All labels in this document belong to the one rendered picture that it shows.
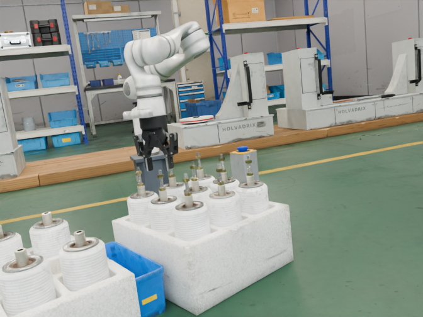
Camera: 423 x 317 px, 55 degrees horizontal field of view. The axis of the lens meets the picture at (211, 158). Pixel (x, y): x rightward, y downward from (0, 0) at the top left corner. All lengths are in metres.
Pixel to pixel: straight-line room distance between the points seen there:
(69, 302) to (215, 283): 0.38
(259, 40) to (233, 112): 7.14
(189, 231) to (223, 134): 2.39
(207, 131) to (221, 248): 2.34
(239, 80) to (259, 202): 2.50
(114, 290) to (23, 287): 0.17
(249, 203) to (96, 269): 0.49
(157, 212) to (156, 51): 0.43
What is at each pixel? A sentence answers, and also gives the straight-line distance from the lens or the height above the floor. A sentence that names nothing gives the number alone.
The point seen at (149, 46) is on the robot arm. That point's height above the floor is 0.67.
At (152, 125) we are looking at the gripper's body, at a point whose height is 0.47.
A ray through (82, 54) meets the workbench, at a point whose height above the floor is 1.32.
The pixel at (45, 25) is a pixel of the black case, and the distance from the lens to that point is 5.92.
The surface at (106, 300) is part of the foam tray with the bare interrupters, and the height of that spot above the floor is 0.15.
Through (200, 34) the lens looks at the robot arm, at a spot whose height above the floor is 0.72.
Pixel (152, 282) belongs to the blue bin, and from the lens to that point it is 1.07.
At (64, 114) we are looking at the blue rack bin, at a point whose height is 0.41.
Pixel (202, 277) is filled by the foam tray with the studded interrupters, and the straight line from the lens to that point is 1.05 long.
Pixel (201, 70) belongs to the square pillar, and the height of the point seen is 0.89.
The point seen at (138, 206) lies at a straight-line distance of 1.23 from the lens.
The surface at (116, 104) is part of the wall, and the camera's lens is 9.57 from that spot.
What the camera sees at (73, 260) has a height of 0.24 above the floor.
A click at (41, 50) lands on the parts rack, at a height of 1.27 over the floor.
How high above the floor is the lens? 0.55
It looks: 10 degrees down
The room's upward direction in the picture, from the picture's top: 7 degrees counter-clockwise
